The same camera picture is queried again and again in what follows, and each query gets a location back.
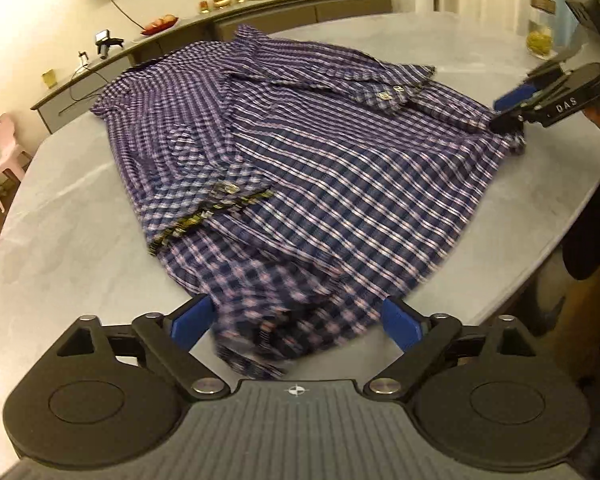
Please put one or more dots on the blue plaid shirt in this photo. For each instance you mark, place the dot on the blue plaid shirt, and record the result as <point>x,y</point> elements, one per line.
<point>305,170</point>

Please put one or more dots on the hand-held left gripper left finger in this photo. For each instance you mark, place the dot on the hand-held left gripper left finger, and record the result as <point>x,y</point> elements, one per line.
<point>192,320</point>

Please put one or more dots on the glass tea bottle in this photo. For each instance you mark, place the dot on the glass tea bottle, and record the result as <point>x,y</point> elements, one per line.
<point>540,35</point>

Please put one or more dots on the gold ornament bowl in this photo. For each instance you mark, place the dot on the gold ornament bowl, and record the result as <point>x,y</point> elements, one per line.
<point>222,1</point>

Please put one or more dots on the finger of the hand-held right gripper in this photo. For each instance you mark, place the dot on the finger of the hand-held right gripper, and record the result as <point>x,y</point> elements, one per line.
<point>512,97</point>
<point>507,122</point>

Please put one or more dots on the white charger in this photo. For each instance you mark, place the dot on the white charger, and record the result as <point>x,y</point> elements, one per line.
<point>83,59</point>

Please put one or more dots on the red fruit plate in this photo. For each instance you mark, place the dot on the red fruit plate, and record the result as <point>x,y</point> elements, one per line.
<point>159,26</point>

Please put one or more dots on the pink plastic chair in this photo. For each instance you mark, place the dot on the pink plastic chair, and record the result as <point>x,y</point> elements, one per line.
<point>5,160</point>

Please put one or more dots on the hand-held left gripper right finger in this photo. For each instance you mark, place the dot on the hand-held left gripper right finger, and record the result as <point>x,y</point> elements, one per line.
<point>402,322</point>

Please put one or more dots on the black spare hand-held gripper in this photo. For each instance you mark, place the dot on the black spare hand-held gripper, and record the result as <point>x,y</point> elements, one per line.
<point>104,42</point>

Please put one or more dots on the yellow cup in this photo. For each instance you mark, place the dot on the yellow cup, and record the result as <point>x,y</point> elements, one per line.
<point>48,79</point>

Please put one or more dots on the grey sideboard cabinet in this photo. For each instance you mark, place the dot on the grey sideboard cabinet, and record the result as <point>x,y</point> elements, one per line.
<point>280,12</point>

